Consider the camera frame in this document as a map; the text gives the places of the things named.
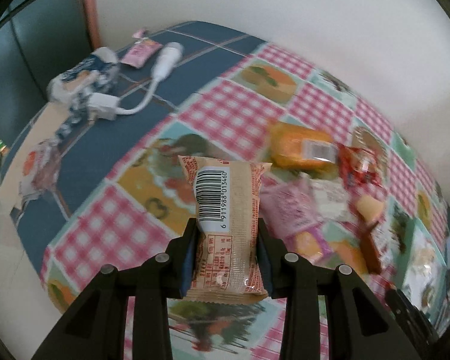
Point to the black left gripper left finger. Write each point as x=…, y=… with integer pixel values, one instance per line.
x=93, y=327

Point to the beige orange snack packet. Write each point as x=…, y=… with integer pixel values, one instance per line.
x=227, y=197

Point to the brown red snack packet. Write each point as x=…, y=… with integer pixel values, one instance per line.
x=370, y=252

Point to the mint green tray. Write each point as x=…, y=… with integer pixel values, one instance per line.
x=421, y=271

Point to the small yellow round snack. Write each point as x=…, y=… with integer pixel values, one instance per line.
x=369, y=208

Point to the white printed snack packet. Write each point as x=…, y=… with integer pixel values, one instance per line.
x=331, y=200

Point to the pink strawberry snack packet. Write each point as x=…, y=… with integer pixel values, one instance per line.
x=291, y=215

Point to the pink white empty wrapper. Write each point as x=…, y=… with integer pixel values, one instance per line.
x=40, y=171

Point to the orange snack packet with barcode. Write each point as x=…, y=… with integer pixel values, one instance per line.
x=300, y=148

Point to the pink checkered fruit tablecloth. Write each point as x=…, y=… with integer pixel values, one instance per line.
x=124, y=195

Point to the blue white crumpled wrapper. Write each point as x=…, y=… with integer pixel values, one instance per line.
x=97, y=73

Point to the small pink candy packet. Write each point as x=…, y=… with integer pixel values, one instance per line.
x=143, y=48

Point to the pink wooden post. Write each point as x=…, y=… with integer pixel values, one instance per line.
x=91, y=18

